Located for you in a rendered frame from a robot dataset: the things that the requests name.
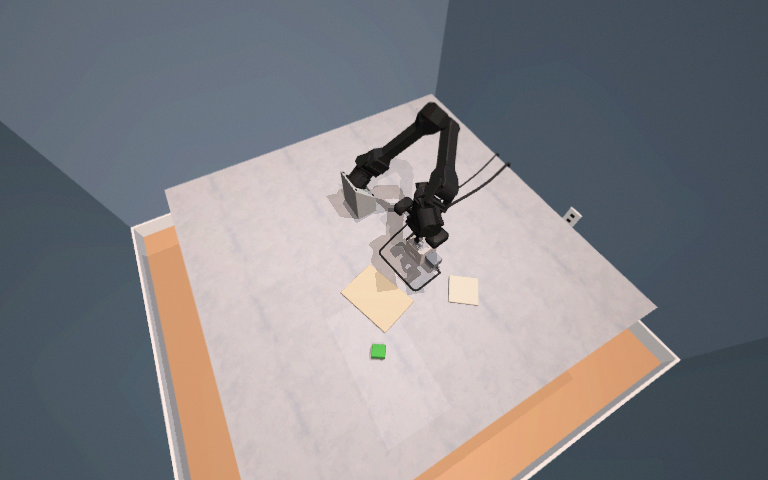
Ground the small green cube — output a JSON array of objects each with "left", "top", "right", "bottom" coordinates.
[{"left": 371, "top": 344, "right": 386, "bottom": 359}]

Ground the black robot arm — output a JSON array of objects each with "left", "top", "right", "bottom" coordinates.
[{"left": 346, "top": 101, "right": 460, "bottom": 237}]

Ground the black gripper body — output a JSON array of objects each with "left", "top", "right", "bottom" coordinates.
[{"left": 394, "top": 197, "right": 449, "bottom": 249}]

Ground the beige flat rectangular mat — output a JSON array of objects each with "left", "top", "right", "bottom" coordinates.
[{"left": 341, "top": 264, "right": 414, "bottom": 333}]

